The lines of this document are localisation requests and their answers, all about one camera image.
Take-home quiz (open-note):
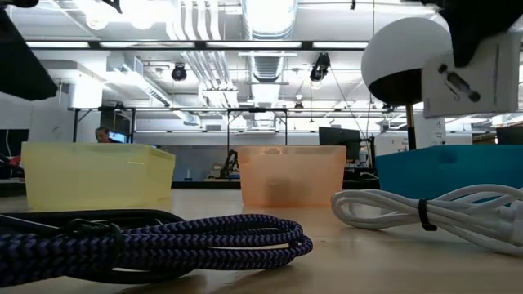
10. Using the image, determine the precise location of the purple black braided cable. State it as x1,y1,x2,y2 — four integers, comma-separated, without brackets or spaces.
0,214,315,287

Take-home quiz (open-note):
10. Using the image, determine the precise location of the translucent yellow plastic bin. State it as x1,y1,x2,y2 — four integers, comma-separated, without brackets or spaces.
20,141,177,212

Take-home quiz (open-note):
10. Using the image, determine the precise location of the black overhead frame beam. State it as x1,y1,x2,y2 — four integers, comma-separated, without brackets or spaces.
24,39,369,51

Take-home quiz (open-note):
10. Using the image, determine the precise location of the white cable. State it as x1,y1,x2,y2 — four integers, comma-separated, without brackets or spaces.
330,183,523,257

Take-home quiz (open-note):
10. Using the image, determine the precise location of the lit blue screen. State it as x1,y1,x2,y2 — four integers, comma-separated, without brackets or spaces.
108,130,131,144

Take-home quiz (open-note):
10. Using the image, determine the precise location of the black cable tie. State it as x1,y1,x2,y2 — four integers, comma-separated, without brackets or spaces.
418,198,438,233

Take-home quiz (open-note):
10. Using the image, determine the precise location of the black ceiling spotlight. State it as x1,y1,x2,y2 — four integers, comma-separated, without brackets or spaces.
309,52,332,82
171,63,188,82

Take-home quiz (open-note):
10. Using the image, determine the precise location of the teal plastic bin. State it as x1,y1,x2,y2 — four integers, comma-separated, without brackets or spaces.
374,145,523,201

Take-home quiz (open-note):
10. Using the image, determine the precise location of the white cardboard box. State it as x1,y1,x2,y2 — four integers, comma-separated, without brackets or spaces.
422,31,523,119

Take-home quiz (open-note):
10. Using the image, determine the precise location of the silver ventilation duct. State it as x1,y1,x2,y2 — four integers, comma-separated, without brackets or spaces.
240,0,299,82

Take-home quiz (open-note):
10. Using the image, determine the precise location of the black computer monitor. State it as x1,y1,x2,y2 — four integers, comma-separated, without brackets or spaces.
318,126,363,163

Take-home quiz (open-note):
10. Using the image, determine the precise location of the translucent orange plastic bin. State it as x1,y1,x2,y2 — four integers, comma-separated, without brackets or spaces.
236,145,347,208

